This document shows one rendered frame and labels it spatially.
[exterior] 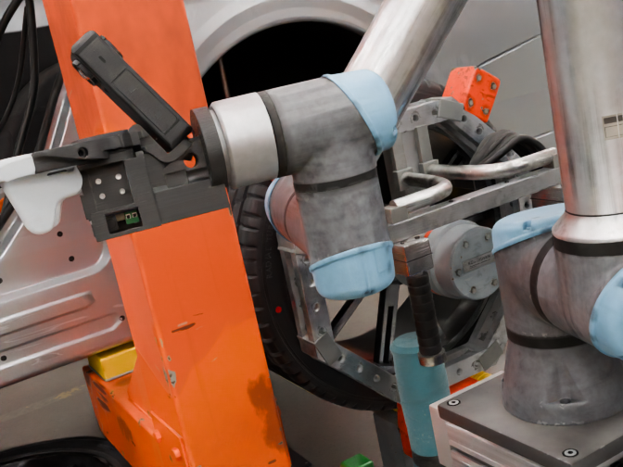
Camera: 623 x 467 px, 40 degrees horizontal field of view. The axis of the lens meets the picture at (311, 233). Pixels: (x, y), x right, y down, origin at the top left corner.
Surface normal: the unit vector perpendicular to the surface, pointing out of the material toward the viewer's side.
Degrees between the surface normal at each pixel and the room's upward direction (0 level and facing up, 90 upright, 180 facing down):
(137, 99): 82
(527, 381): 73
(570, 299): 90
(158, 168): 82
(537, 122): 90
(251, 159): 111
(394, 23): 62
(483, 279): 90
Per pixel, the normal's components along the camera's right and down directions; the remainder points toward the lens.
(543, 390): -0.57, 0.00
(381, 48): -0.39, -0.19
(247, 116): 0.10, -0.42
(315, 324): 0.48, 0.11
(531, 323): -0.67, 0.30
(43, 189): 0.72, -0.10
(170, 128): 0.29, 0.02
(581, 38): -0.43, 0.30
